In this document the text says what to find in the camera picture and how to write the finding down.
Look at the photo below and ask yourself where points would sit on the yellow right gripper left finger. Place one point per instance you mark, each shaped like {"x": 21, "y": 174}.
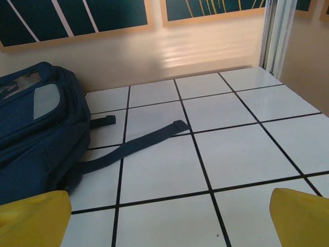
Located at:
{"x": 33, "y": 221}

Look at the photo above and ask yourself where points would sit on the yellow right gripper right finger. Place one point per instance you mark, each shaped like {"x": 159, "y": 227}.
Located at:
{"x": 303, "y": 221}

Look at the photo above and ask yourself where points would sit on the navy blue backpack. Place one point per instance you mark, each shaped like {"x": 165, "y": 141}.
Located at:
{"x": 38, "y": 141}

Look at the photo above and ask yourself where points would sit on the aluminium corner post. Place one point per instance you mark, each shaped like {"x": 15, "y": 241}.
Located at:
{"x": 276, "y": 38}

